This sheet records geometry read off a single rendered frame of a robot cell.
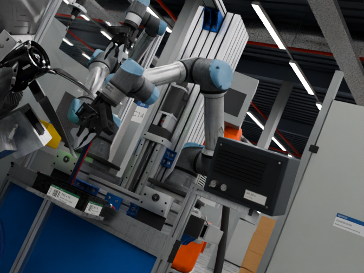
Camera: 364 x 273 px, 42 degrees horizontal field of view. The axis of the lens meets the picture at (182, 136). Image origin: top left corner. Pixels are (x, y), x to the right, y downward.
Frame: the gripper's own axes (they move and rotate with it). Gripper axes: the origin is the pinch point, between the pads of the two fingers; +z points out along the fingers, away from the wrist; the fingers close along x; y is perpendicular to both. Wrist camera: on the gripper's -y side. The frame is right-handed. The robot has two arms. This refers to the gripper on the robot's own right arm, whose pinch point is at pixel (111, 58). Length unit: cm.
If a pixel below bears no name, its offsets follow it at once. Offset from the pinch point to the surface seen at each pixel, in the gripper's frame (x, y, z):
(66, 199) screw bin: -48, -38, 64
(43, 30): 45.4, -7.0, -4.0
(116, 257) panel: -59, -15, 77
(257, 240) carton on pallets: 175, 744, 38
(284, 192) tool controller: -108, -15, 35
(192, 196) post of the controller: -79, -16, 47
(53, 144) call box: -3.5, -12.3, 48.2
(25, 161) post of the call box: 4, -16, 60
